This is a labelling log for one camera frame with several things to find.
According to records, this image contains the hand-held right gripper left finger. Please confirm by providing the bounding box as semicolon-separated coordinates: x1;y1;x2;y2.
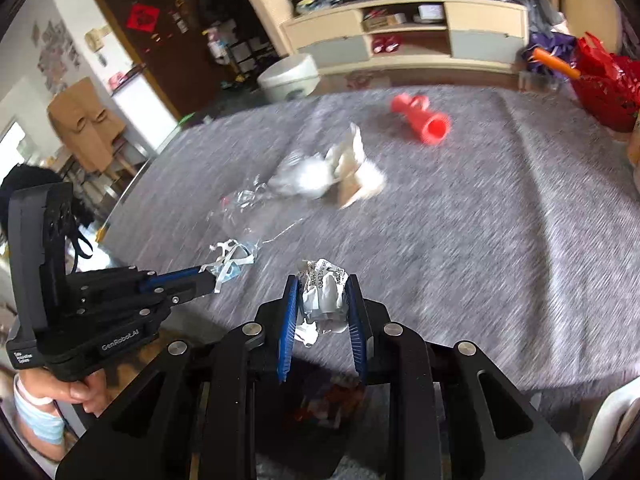
55;275;301;480

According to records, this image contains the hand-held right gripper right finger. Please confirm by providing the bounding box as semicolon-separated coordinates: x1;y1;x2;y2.
346;274;585;480

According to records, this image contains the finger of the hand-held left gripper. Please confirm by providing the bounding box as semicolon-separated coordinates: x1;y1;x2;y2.
81;280;224;331
79;262;221;297

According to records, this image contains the white paper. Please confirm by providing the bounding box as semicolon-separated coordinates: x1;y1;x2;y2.
295;258;350;347

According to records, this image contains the blue face mask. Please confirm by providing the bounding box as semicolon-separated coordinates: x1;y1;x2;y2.
200;240;261;295

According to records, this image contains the black bin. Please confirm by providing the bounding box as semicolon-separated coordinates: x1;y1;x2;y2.
255;355;396;480

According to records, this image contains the person's left forearm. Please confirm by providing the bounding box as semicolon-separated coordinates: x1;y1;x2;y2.
10;385;68;461

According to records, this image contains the person's left hand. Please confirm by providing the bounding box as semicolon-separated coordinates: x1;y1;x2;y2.
15;367;108;418

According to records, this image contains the clear film wrapper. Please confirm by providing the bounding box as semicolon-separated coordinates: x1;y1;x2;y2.
207;175;281;241

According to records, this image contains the black bag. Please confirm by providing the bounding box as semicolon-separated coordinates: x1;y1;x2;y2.
0;165;96;273

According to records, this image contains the clear plastic bag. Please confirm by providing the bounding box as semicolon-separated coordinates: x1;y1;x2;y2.
267;152;341;201

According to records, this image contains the grey fabric table mat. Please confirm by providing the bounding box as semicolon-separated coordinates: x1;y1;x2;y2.
100;85;640;396

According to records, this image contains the crumpled beige paper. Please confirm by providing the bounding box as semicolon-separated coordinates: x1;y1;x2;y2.
325;122;388;211

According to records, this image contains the tan coat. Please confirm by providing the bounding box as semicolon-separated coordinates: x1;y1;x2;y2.
47;77;126;173

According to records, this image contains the white board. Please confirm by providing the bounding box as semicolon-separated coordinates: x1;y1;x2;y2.
107;67;168;153

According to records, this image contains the brown wooden door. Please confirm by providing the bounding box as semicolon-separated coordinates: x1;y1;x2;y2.
82;0;221;116

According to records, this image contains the red plastic tube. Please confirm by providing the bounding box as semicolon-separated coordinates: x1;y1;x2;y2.
391;92;452;147

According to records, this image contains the white round stool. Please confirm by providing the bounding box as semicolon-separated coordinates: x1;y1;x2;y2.
256;54;321;103

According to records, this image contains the red diamond door sticker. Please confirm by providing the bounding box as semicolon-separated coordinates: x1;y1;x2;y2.
125;2;161;35

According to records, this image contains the white plastic chair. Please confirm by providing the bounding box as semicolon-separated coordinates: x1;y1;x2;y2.
582;390;640;480

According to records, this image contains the beige television cabinet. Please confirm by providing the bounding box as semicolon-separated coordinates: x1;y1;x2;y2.
280;0;531;78

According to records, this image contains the orange stick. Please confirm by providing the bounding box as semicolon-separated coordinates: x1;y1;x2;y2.
531;47;583;81

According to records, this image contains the red plastic basket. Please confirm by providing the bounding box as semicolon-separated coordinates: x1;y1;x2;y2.
570;67;640;133

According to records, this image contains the purple bag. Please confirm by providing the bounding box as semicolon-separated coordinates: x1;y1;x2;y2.
522;30;581;76

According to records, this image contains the red plastic bag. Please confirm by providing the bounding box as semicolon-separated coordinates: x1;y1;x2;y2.
575;32;640;91

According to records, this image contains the metal frame chair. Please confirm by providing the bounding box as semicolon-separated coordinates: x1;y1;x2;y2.
60;130;153;196

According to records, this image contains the wall photo collage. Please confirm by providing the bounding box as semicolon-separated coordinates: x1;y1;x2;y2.
32;20;81;93

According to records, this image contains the beige wall intercom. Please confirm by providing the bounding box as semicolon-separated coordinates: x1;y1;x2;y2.
84;27;108;66

